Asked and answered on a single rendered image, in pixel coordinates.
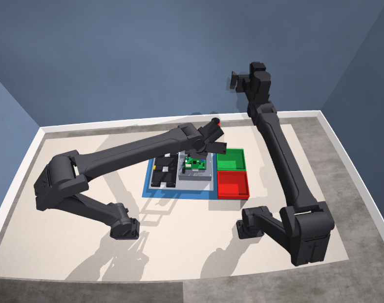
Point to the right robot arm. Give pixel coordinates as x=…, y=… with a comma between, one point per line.
x=304, y=236

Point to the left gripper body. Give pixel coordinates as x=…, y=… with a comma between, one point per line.
x=195, y=155

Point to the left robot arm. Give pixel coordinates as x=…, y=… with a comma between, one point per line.
x=58, y=187

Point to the green bin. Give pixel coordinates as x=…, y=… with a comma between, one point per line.
x=233, y=160

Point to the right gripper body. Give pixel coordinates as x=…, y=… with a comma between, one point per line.
x=239, y=79

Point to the red bin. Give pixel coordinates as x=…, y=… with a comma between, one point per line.
x=232, y=185

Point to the green circuit board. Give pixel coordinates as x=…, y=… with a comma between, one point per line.
x=195, y=163

